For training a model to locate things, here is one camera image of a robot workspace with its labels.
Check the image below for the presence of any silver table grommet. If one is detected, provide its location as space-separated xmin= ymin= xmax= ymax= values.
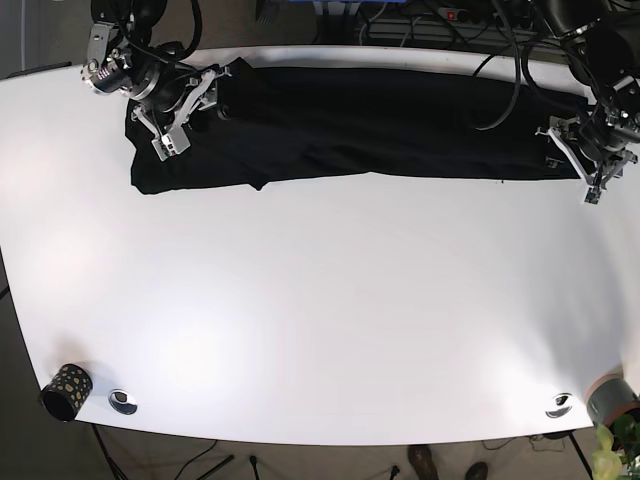
xmin=544 ymin=393 xmax=574 ymax=419
xmin=108 ymin=389 xmax=138 ymax=415

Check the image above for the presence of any grey plant pot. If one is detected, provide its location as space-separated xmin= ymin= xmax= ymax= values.
xmin=585 ymin=374 xmax=639 ymax=427

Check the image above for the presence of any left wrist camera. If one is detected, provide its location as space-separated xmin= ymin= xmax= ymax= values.
xmin=584 ymin=186 xmax=602 ymax=205

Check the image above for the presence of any black T-shirt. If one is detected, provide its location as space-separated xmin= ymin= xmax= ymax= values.
xmin=125 ymin=59 xmax=584 ymax=195

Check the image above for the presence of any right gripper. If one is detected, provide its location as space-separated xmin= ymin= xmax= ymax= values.
xmin=131 ymin=64 xmax=233 ymax=140

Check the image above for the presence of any brown shoe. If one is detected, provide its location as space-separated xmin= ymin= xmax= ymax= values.
xmin=464 ymin=461 xmax=489 ymax=480
xmin=407 ymin=444 xmax=439 ymax=480

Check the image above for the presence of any left silver table grommet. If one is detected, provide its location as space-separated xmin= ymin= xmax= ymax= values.
xmin=108 ymin=389 xmax=138 ymax=415

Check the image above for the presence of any right brown shoe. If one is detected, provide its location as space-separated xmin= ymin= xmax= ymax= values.
xmin=464 ymin=461 xmax=489 ymax=480

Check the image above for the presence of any left brown shoe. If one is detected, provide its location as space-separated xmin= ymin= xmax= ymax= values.
xmin=407 ymin=444 xmax=439 ymax=480

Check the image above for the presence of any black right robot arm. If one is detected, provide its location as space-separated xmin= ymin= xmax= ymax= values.
xmin=81 ymin=1 xmax=231 ymax=152

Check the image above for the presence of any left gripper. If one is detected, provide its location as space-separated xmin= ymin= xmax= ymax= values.
xmin=536 ymin=116 xmax=639 ymax=188

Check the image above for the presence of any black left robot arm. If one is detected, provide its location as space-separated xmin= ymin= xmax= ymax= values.
xmin=533 ymin=1 xmax=639 ymax=191

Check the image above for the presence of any green plant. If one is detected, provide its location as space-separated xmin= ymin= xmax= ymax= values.
xmin=592 ymin=414 xmax=639 ymax=480

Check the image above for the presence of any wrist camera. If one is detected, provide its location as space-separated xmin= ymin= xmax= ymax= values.
xmin=584 ymin=186 xmax=602 ymax=205
xmin=151 ymin=128 xmax=191 ymax=161

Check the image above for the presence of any black gold spotted cup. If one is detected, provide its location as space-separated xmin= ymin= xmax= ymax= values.
xmin=38 ymin=364 xmax=93 ymax=422

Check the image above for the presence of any right silver table grommet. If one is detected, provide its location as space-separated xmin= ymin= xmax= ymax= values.
xmin=544 ymin=393 xmax=574 ymax=419

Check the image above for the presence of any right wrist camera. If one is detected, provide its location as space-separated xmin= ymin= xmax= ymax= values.
xmin=151 ymin=128 xmax=191 ymax=161

